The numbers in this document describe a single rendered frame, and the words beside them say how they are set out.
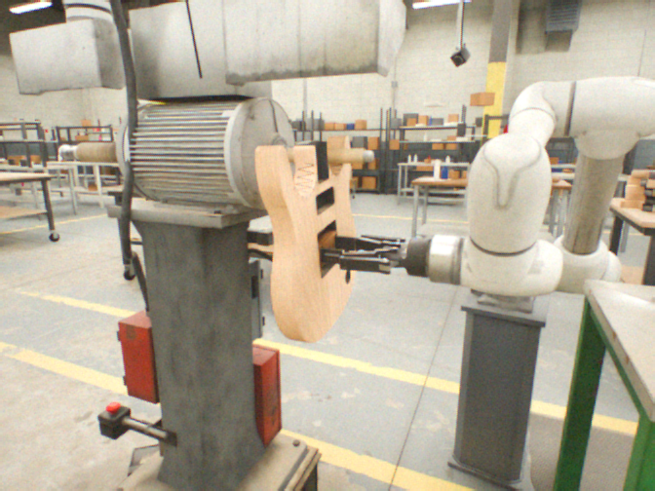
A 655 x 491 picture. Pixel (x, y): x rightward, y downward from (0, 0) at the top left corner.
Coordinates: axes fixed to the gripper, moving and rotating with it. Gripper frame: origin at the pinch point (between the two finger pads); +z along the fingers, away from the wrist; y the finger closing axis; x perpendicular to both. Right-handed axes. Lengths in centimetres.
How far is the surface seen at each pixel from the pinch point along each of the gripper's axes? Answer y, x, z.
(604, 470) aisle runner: 79, -119, -79
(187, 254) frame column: -2.2, -4.4, 37.3
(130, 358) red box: -7, -37, 62
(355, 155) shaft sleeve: 9.4, 17.7, -2.8
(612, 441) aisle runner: 99, -122, -85
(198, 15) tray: 7, 47, 30
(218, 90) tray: 5.4, 32.3, 26.4
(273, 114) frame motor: 11.7, 26.5, 17.2
